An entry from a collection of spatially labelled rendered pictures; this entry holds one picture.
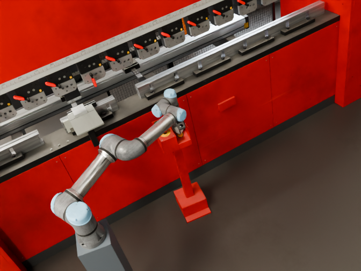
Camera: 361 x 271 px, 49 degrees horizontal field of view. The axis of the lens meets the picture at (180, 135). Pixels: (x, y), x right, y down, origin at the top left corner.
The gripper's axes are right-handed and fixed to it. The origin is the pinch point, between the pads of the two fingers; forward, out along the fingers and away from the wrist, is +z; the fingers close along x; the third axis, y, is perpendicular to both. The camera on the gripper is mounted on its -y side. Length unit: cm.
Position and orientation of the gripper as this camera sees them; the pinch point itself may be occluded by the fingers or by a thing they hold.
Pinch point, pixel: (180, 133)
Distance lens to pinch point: 269.5
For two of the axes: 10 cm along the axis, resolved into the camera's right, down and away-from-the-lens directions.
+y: -3.5, -6.2, 7.0
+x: -9.2, 3.7, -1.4
